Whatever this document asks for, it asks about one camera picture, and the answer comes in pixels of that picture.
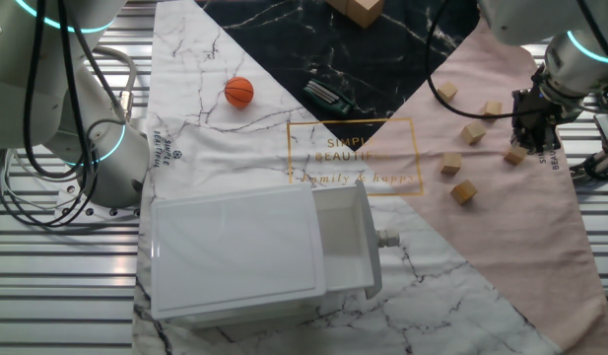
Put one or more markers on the orange mini basketball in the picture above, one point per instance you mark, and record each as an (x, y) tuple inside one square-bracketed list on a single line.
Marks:
[(239, 92)]

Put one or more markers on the marble and pink tablecloth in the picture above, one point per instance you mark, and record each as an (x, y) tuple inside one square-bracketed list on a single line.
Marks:
[(505, 246)]

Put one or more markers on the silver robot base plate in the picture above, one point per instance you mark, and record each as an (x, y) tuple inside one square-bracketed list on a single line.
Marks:
[(101, 212)]

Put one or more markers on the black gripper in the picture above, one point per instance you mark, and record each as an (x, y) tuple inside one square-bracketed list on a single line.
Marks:
[(535, 111)]

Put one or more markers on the white drawer with knob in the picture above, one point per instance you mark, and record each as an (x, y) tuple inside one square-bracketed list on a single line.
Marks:
[(343, 236)]

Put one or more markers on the small wooden cube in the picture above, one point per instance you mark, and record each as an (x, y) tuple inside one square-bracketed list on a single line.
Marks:
[(492, 108), (473, 132), (463, 191), (515, 156), (447, 92), (451, 163)]

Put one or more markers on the white drawer cabinet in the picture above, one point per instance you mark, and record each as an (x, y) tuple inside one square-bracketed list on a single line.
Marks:
[(234, 246)]

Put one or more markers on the large wooden block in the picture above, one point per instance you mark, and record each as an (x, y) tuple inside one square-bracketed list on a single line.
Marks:
[(336, 4), (365, 10)]

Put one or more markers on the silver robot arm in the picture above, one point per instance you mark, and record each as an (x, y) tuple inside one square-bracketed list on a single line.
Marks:
[(106, 158)]

